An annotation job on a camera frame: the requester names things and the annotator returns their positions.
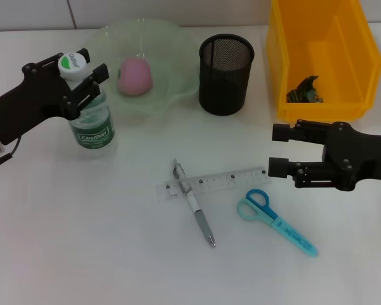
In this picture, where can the clear plastic ruler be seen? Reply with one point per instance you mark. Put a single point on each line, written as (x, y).
(228, 181)

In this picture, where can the pink peach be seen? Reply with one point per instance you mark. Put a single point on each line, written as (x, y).
(136, 76)

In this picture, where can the green glass fruit plate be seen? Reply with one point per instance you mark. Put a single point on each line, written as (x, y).
(171, 63)

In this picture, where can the clear water bottle green label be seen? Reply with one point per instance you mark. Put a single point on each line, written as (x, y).
(93, 133)

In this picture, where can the yellow plastic bin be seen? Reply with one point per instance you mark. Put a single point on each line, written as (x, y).
(324, 111)

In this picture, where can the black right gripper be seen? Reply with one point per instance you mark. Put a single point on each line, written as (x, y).
(362, 159)

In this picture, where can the blue capped scissors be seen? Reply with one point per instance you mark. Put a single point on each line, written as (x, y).
(289, 232)

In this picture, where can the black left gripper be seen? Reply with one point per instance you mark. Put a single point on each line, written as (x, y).
(28, 98)

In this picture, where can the black mesh pen holder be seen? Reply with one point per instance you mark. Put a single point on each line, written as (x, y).
(225, 82)

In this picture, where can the white grey ballpoint pen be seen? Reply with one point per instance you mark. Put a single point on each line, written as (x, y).
(197, 211)

